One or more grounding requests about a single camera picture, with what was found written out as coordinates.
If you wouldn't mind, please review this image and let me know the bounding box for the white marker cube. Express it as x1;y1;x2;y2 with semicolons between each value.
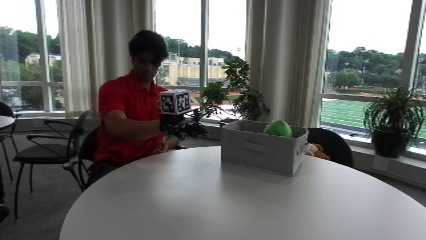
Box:
158;89;192;116

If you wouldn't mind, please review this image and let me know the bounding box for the tall leafy potted plant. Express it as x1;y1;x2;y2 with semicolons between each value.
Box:
198;55;271;128

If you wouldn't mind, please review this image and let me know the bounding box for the grey fabric storage box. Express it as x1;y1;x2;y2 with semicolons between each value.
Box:
219;119;310;177

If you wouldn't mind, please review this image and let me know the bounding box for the the person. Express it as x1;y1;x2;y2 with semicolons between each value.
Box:
83;29;187;188

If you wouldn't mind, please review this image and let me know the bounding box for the green soft toy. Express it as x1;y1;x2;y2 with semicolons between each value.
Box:
262;119;294;138

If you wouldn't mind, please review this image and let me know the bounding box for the black chair under person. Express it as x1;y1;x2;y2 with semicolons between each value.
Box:
61;126;101;192

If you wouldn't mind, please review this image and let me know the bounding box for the orange and white soft toy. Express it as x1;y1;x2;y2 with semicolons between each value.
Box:
303;143;331;161

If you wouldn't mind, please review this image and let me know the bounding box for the cream curtain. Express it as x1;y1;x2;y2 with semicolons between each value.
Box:
55;0;156;118
243;0;332;128

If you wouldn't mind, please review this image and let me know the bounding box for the black round-backed chair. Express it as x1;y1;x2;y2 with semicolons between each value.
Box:
306;127;355;169

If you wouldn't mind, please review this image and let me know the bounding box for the black chair with armrests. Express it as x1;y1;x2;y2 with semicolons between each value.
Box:
11;109;91;222

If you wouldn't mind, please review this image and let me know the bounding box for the white round side table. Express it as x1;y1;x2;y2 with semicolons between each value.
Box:
0;115;15;130

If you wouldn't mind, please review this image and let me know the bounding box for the grassy plant in black pot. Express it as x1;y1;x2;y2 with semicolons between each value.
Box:
363;85;426;159

